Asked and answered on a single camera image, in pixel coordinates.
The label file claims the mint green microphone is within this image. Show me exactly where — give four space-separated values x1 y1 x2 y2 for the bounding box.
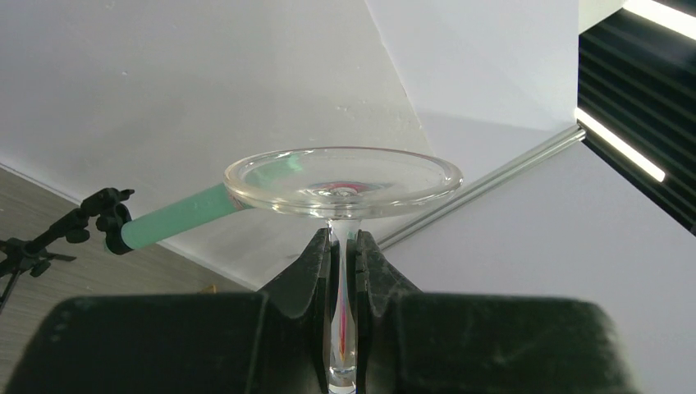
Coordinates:
120 153 304 252

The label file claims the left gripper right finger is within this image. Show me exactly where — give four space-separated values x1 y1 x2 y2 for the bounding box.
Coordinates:
355 231 637 393

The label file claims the aluminium frame rail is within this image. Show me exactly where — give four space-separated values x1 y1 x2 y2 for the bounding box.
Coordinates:
377 125 587 250

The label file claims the clear wine glass front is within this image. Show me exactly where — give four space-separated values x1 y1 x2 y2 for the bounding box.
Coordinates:
224 146 463 393

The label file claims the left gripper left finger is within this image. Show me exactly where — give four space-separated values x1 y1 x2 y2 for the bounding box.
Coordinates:
5 229 332 393

